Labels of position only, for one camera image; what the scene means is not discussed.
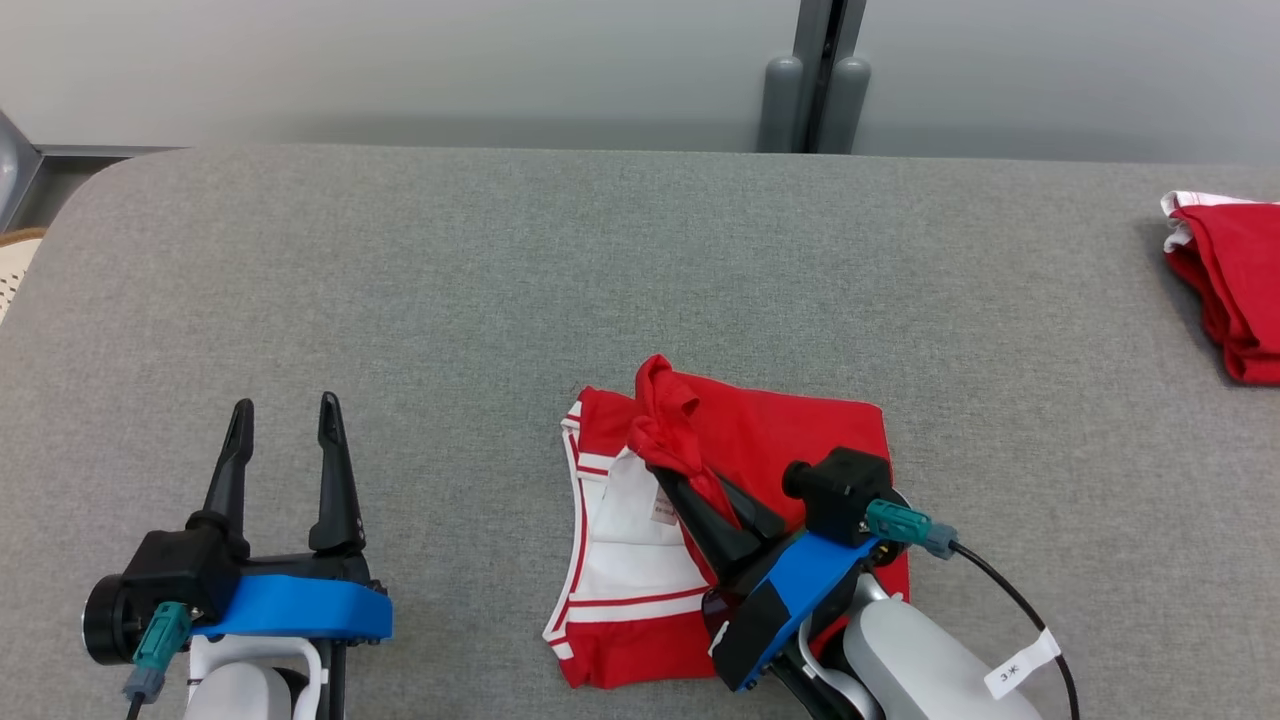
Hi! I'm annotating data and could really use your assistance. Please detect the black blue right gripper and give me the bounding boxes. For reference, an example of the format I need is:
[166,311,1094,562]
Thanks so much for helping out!
[650,464,881,694]

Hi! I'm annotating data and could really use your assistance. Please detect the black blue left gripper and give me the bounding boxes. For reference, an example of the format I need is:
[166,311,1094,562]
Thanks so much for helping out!
[83,391,395,667]

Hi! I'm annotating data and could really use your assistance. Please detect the red jersey white sleeves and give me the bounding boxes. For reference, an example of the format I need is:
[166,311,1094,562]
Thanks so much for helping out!
[543,354,911,691]

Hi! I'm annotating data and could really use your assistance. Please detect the red shorts white stripe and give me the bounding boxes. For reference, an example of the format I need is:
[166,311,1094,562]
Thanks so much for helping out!
[1160,190,1280,386]

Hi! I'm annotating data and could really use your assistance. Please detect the right arm cable teal connector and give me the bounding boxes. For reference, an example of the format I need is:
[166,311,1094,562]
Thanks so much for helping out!
[865,498,1081,720]

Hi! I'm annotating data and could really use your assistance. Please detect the arm cable teal connector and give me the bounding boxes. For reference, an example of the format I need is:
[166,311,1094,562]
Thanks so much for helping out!
[122,602,193,720]
[865,498,1081,720]

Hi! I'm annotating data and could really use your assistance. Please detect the left arm cable teal connector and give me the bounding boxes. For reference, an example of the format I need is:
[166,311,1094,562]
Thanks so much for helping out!
[122,602,193,720]

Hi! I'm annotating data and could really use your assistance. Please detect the grey floor rail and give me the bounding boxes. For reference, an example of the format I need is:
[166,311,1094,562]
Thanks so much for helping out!
[35,144,193,159]

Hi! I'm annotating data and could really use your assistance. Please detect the grey metal frame piece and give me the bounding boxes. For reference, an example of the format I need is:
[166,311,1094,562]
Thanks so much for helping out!
[0,108,43,233]

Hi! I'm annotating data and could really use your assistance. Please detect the grey partition post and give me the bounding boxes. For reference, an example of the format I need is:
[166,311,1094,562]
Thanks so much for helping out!
[757,0,873,155]

